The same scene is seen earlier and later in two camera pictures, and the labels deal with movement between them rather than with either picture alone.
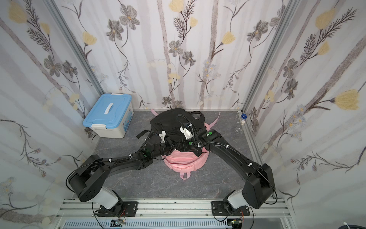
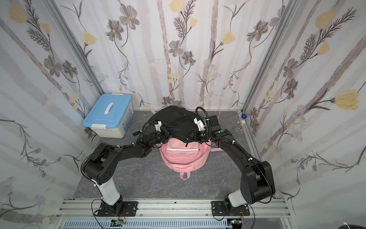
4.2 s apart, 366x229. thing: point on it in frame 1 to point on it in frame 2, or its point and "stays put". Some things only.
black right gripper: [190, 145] to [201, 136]
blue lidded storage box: [111, 117] stays put
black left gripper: [170, 146] to [166, 134]
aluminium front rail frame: [275, 212] stays put
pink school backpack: [187, 161] stays put
